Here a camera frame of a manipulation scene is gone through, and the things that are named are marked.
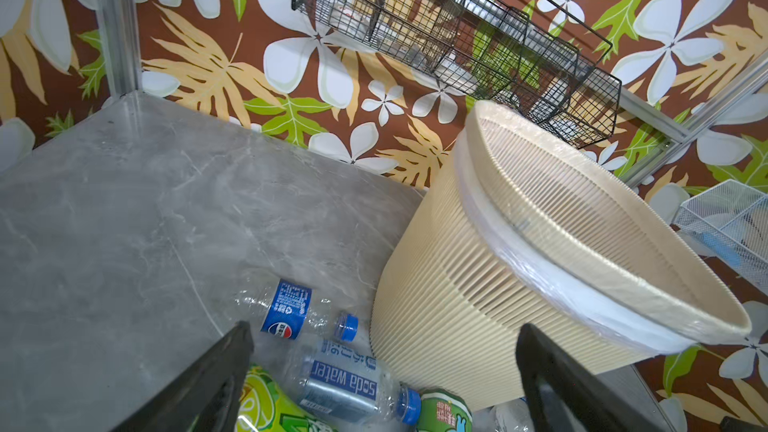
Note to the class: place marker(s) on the aluminium frame post back left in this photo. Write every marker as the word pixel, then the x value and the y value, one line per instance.
pixel 119 32

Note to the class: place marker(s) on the soda water bottle blue cap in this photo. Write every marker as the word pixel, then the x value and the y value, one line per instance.
pixel 332 380

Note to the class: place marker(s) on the clear bottle blue label right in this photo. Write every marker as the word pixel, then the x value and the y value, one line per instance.
pixel 512 416

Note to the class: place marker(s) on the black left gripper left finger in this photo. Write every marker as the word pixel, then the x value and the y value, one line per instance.
pixel 206 395

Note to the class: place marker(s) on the white wire basket right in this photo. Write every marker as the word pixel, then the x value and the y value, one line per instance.
pixel 737 214

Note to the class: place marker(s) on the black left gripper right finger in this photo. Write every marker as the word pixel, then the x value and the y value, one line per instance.
pixel 559 390

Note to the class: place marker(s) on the cream slatted plastic bin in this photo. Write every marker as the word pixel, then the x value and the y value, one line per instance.
pixel 520 228

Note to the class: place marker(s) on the blue item in right basket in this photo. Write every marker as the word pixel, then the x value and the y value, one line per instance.
pixel 721 249

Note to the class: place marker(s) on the clear Pepsi bottle blue label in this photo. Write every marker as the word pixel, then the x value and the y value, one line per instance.
pixel 287 309

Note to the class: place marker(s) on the aluminium frame post back right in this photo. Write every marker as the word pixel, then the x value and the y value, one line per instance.
pixel 679 136

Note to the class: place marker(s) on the aluminium frame post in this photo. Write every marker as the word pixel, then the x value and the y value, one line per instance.
pixel 679 136
pixel 119 32

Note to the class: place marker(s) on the black wire wall basket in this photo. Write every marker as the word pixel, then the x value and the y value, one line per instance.
pixel 375 25

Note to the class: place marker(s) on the lime green label tea bottle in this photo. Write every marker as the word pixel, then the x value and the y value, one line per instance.
pixel 265 407

